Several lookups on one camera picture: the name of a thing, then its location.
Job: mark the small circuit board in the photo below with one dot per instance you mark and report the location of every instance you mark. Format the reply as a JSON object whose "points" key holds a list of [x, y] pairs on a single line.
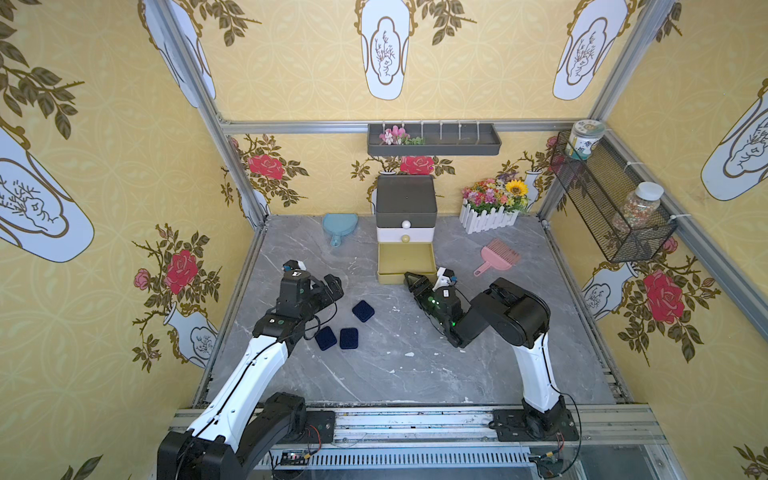
{"points": [[294, 459]]}

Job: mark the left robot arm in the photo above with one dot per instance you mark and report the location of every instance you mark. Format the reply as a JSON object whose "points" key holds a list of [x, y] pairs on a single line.
{"points": [[240, 426]]}

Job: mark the three-drawer storage cabinet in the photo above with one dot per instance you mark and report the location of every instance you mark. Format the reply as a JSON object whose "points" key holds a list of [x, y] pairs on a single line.
{"points": [[405, 211]]}

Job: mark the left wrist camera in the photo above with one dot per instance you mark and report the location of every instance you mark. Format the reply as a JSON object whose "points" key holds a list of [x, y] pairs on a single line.
{"points": [[292, 265]]}

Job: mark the blue dustpan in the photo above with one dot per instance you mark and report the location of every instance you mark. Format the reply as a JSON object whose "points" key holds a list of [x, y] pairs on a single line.
{"points": [[338, 226]]}

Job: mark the black wire basket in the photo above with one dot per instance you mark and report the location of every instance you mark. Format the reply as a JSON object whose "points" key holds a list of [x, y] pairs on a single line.
{"points": [[598, 188]]}

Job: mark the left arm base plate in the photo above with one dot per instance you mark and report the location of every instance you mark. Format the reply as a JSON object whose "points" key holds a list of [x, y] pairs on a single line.
{"points": [[319, 427]]}

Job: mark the navy brooch box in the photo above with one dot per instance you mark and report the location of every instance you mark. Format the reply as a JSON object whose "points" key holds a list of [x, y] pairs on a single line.
{"points": [[349, 338], [363, 311], [326, 338]]}

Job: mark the flowers in white fence planter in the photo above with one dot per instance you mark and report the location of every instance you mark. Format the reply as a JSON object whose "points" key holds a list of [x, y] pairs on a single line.
{"points": [[493, 203]]}

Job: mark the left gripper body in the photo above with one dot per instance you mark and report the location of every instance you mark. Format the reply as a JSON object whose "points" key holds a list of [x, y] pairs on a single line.
{"points": [[294, 282]]}

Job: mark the grey wall shelf tray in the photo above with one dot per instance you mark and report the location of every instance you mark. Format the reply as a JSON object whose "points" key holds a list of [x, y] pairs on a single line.
{"points": [[442, 138]]}

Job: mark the glass jar white lid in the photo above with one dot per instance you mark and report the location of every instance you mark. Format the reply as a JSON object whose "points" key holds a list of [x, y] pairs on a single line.
{"points": [[638, 207]]}

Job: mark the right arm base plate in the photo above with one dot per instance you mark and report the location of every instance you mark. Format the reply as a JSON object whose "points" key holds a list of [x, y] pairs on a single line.
{"points": [[518, 425]]}

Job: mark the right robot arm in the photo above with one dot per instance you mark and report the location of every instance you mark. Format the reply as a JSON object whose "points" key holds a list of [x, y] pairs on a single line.
{"points": [[518, 316]]}

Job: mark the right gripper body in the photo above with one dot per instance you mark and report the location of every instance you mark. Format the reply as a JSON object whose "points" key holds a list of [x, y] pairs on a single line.
{"points": [[430, 290]]}

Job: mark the pink flowers on shelf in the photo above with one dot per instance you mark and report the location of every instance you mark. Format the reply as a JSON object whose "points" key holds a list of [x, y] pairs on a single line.
{"points": [[397, 135]]}

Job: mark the jar with patterned lid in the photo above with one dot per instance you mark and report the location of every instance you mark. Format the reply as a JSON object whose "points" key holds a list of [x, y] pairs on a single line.
{"points": [[584, 137]]}

